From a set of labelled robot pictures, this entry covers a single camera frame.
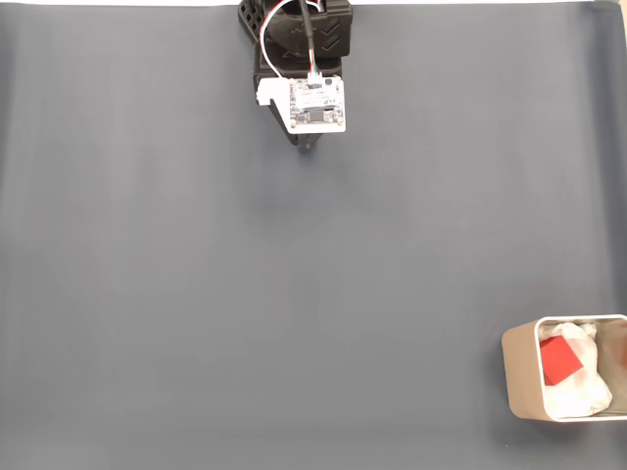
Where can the beige rounded box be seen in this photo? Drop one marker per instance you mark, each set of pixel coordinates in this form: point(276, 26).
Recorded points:
point(521, 377)

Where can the red cube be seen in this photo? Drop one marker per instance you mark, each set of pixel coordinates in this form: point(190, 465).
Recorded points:
point(561, 360)

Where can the white camera circuit board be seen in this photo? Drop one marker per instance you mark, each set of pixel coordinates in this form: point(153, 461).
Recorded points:
point(318, 105)

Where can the grey table mat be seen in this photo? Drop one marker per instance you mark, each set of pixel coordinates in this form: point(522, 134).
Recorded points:
point(313, 294)

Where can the white crumpled cloth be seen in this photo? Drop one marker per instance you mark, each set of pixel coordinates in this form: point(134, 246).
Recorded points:
point(583, 399)

